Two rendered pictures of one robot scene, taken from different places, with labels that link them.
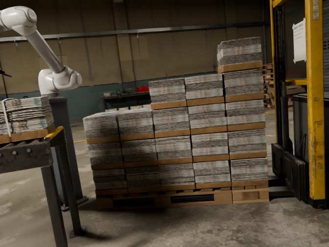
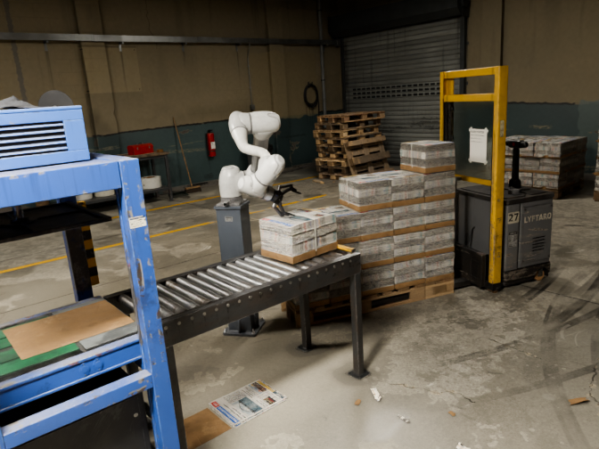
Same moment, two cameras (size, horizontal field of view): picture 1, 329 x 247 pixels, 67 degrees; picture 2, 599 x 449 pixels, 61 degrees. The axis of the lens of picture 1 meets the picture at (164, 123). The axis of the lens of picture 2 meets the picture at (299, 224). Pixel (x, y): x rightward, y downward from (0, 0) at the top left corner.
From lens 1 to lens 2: 2.59 m
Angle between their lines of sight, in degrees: 27
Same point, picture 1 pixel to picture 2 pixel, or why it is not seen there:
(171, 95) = (379, 196)
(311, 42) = (497, 154)
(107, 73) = not seen: hidden behind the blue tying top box
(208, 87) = (412, 189)
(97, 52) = (41, 75)
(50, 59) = not seen: hidden behind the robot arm
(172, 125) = (378, 226)
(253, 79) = (447, 181)
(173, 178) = (375, 281)
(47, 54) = not seen: hidden behind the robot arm
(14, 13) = (269, 121)
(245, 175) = (437, 270)
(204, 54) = (235, 88)
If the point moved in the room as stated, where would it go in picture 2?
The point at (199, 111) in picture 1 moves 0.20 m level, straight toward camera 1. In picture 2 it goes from (402, 211) to (416, 216)
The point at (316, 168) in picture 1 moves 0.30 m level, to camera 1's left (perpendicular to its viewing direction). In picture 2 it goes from (496, 257) to (469, 265)
